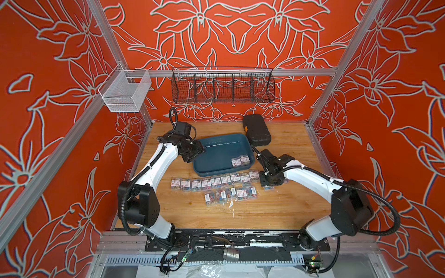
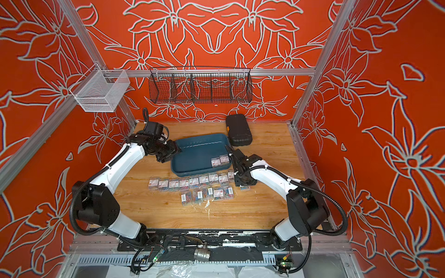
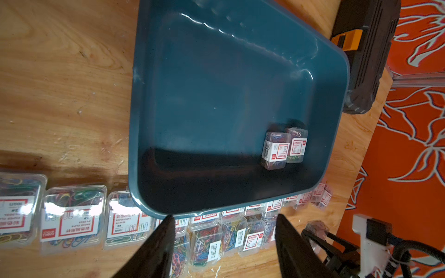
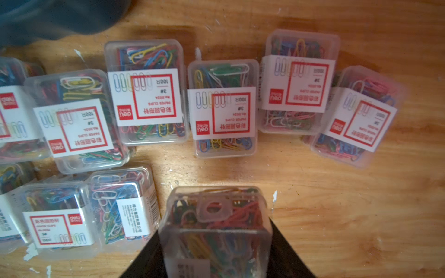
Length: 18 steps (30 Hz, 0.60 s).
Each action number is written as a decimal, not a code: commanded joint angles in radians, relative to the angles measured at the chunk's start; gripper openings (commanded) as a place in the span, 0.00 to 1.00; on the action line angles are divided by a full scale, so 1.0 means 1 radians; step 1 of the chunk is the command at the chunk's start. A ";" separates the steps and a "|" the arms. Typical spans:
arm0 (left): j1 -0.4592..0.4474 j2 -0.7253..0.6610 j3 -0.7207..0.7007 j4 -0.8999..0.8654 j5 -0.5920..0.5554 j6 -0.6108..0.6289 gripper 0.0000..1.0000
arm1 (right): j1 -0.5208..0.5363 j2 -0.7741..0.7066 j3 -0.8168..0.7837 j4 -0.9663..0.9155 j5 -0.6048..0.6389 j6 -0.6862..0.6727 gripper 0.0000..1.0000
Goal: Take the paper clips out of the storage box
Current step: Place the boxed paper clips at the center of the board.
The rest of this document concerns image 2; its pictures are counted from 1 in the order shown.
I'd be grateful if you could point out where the paper clip box tray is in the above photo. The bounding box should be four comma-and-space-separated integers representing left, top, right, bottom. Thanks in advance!
213, 188, 225, 201

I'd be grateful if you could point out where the blue plastic storage tray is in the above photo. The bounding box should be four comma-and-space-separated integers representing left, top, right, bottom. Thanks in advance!
170, 133, 232, 177

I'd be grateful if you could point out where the eleventh removed paper clip box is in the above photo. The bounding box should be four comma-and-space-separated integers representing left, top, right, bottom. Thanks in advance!
148, 177, 159, 190

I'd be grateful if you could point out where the twelfth removed paper clip box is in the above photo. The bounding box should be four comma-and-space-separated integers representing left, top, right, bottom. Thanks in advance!
158, 178, 169, 192

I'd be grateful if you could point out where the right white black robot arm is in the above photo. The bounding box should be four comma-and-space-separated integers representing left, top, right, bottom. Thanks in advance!
226, 146, 348, 248

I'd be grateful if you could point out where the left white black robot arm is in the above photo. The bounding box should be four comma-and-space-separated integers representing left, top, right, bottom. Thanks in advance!
69, 108, 181, 247

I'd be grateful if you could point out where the black tool case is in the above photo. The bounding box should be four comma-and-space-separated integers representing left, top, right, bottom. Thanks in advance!
226, 114, 253, 147

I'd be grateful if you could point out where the black wire wall basket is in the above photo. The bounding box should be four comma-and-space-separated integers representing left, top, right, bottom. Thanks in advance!
148, 67, 253, 104

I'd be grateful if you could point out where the white wire wall basket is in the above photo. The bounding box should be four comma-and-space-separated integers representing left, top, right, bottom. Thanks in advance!
68, 63, 130, 113

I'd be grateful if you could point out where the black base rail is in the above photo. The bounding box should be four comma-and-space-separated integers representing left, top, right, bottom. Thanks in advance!
117, 229, 306, 266

